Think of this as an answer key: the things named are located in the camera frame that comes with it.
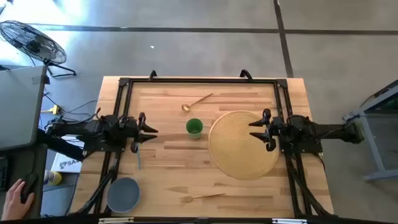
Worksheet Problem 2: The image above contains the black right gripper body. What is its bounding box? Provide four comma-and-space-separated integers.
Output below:
262, 108, 285, 152

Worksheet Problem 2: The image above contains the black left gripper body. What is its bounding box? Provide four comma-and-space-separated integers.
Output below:
119, 111, 147, 154

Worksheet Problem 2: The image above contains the gold metal spoon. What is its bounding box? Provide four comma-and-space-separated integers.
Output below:
181, 92, 215, 112

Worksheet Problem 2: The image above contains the green plastic cup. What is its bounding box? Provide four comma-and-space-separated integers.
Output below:
185, 118, 204, 140

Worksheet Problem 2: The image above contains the blue-grey bowl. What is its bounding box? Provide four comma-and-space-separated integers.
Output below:
106, 177, 141, 214

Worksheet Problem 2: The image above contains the gold metal fork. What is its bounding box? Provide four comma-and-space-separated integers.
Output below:
180, 192, 226, 203

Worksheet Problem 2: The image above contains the round woven straw placemat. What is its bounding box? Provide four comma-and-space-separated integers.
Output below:
207, 110, 280, 181

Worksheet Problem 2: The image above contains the white printed cardboard box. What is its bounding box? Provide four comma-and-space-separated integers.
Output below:
51, 152, 83, 174

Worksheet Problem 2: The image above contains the yellow and white bottle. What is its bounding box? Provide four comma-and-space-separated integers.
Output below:
43, 169, 63, 187

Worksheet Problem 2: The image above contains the grey desk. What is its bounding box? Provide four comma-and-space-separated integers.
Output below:
0, 65, 48, 218

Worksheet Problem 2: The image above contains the black computer mouse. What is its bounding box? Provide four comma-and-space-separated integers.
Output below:
20, 173, 38, 203

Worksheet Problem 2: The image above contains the black floor fan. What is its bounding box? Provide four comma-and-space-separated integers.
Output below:
0, 20, 77, 78

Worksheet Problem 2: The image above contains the black keyboard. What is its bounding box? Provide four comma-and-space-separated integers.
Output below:
0, 155, 9, 192

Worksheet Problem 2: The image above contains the person's hand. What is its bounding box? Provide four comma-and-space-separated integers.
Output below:
1, 179, 35, 221

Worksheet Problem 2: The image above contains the black floor cable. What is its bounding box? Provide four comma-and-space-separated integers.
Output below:
42, 92, 99, 125

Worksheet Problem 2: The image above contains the black metal table frame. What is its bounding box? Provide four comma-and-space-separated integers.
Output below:
74, 77, 335, 218

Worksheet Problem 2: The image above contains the white bracket strip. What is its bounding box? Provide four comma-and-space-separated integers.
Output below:
98, 217, 134, 224
272, 218, 307, 224

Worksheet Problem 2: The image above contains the grey metal table frame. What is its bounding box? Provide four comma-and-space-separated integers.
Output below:
341, 79, 398, 183

